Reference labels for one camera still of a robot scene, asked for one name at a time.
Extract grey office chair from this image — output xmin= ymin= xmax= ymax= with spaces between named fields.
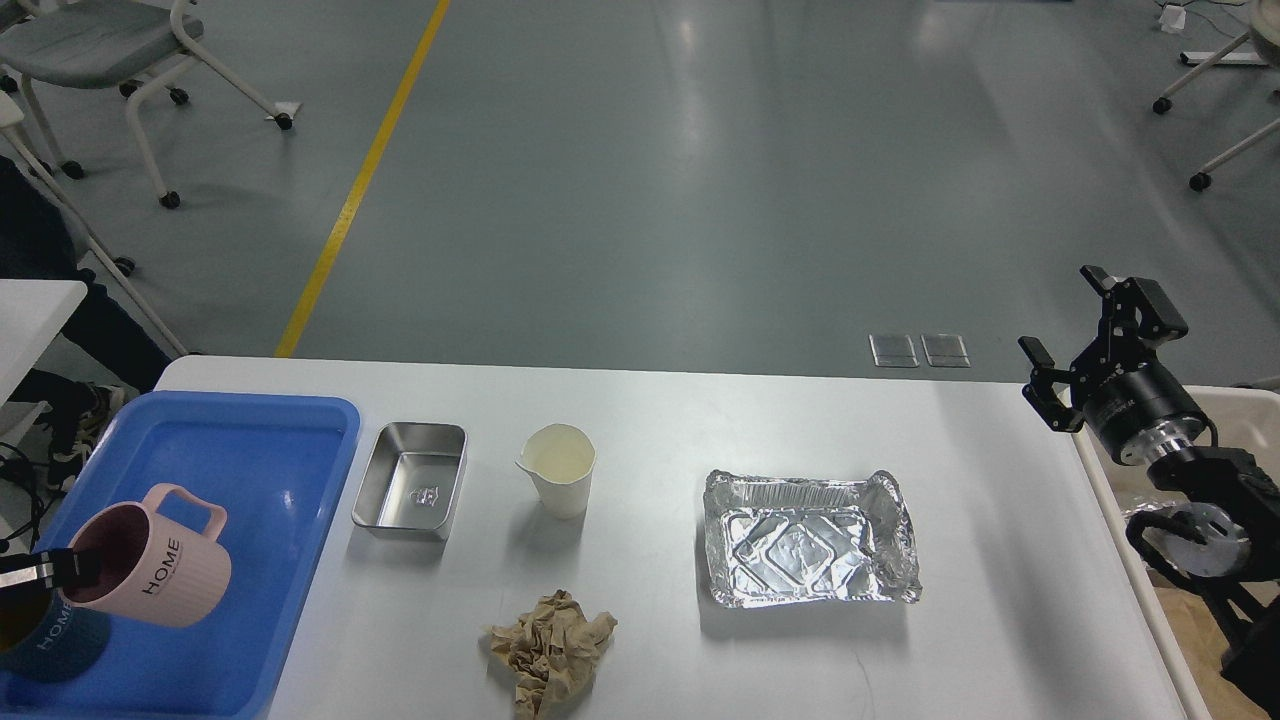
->
xmin=1 ymin=1 xmax=293 ymax=209

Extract pink HOME mug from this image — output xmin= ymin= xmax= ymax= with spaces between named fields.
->
xmin=59 ymin=483 xmax=232 ymax=628

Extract white paper cup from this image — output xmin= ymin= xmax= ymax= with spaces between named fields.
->
xmin=515 ymin=423 xmax=596 ymax=520

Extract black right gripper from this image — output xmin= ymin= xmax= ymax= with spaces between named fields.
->
xmin=1018 ymin=265 xmax=1216 ymax=466

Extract floor socket plate right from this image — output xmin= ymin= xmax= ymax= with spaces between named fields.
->
xmin=920 ymin=333 xmax=972 ymax=369

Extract blue plastic tray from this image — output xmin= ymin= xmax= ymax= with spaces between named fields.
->
xmin=3 ymin=391 xmax=360 ymax=719

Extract stainless steel rectangular box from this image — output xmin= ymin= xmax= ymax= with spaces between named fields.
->
xmin=351 ymin=421 xmax=467 ymax=543

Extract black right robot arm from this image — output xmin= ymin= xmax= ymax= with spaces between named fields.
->
xmin=1018 ymin=265 xmax=1279 ymax=717

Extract white side table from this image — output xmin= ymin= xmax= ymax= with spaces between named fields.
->
xmin=1 ymin=279 xmax=87 ymax=402

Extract dark blue HOME mug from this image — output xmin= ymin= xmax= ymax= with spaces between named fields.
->
xmin=1 ymin=594 xmax=111 ymax=683

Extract crumpled brown paper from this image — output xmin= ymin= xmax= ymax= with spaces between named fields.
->
xmin=483 ymin=589 xmax=618 ymax=719

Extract floor socket plate left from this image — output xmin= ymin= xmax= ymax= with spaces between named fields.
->
xmin=868 ymin=333 xmax=920 ymax=369

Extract floor socket plate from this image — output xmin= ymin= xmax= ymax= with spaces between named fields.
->
xmin=868 ymin=333 xmax=920 ymax=369
xmin=920 ymin=333 xmax=972 ymax=369

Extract aluminium foil tray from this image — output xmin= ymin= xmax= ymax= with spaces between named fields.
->
xmin=703 ymin=470 xmax=923 ymax=609

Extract white folding chair frame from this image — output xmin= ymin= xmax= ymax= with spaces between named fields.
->
xmin=1 ymin=94 xmax=191 ymax=357

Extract white chair legs right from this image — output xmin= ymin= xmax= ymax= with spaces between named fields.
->
xmin=1152 ymin=0 xmax=1280 ymax=191

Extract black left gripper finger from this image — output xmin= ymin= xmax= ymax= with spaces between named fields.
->
xmin=1 ymin=548 xmax=102 ymax=593

